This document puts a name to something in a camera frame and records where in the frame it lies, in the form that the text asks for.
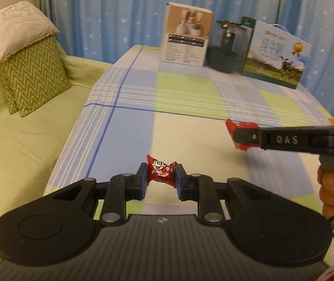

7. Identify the green zigzag cushion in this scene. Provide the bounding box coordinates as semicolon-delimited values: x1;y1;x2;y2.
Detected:
0;59;19;115
1;37;72;118

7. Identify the light green sofa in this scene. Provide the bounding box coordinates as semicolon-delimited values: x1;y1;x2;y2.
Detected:
0;38;113;273

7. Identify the dark green packaged appliance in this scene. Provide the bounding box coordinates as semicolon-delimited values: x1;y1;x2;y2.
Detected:
206;16;257;74

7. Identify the white cushion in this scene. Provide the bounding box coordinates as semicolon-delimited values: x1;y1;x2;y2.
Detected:
0;1;60;59

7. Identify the blue star curtain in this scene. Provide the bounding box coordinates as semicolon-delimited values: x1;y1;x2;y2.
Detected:
37;0;334;100

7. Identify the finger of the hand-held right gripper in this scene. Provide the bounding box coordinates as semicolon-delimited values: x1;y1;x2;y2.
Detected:
232;125;334;155

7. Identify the white green gift carton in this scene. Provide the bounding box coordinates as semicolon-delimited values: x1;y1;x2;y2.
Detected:
240;20;313;90

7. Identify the plaid tablecloth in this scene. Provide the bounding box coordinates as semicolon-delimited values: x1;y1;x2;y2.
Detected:
42;44;334;270

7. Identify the large red snack packet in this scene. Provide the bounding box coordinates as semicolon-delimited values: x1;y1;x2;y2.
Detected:
225;119;261;152

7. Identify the small red cartoon candy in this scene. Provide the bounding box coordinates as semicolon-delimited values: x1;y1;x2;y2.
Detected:
146;154;179;187

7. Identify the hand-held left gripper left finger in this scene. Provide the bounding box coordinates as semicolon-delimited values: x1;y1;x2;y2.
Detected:
48;162;150;227

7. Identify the white product box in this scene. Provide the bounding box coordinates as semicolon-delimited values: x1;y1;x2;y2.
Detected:
160;2;215;67

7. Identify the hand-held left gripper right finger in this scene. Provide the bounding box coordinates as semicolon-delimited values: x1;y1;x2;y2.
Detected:
176;164;273;229

